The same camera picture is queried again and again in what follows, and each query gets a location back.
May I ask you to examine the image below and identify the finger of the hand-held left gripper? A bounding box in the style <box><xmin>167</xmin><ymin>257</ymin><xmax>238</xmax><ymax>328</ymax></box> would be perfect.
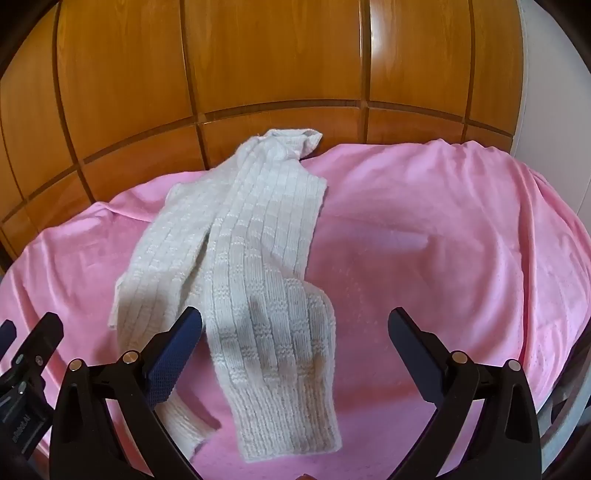
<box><xmin>11</xmin><ymin>313</ymin><xmax>64</xmax><ymax>385</ymax></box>
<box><xmin>0</xmin><ymin>320</ymin><xmax>18</xmax><ymax>365</ymax></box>

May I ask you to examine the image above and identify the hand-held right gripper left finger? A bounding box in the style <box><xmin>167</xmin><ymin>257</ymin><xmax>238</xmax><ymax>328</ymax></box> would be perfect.
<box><xmin>51</xmin><ymin>305</ymin><xmax>218</xmax><ymax>480</ymax></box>

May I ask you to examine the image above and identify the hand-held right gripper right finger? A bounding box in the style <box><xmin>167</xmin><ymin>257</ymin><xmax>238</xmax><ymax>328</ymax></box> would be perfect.
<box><xmin>388</xmin><ymin>307</ymin><xmax>542</xmax><ymax>480</ymax></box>

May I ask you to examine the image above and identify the white knit sweater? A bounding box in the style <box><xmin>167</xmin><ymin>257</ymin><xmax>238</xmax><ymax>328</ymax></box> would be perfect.
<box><xmin>107</xmin><ymin>129</ymin><xmax>345</xmax><ymax>462</ymax></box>

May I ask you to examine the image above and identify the pink blanket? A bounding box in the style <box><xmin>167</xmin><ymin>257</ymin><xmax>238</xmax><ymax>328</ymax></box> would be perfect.
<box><xmin>0</xmin><ymin>137</ymin><xmax>591</xmax><ymax>480</ymax></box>

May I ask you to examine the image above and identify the wooden wardrobe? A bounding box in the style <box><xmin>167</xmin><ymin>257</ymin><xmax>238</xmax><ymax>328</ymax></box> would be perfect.
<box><xmin>0</xmin><ymin>0</ymin><xmax>532</xmax><ymax>271</ymax></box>

